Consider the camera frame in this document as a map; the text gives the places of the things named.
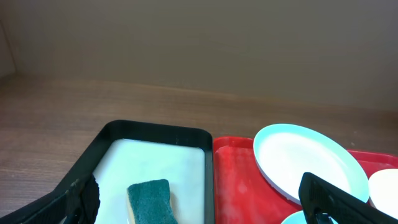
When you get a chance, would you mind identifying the green yellow sponge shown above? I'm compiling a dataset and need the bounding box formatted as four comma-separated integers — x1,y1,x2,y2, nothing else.
126,179,178,224

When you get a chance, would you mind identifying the black soapy water tray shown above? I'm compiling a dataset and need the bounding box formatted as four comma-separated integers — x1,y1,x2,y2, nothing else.
55,120,215,223

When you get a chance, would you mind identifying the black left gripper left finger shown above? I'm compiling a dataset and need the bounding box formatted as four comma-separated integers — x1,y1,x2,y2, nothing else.
1,174,100,224

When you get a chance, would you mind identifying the light blue plate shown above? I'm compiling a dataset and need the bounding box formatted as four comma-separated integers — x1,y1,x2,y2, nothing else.
280,210,339,224
253,124,369,205

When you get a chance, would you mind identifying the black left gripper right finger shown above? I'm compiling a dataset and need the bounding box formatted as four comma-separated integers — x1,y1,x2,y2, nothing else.
298,172,397,224

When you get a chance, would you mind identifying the white plate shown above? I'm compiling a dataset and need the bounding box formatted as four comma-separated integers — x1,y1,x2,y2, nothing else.
368,169,398,219

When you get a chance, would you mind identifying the red serving tray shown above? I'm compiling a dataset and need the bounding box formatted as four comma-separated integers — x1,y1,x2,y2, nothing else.
213,136,397,224

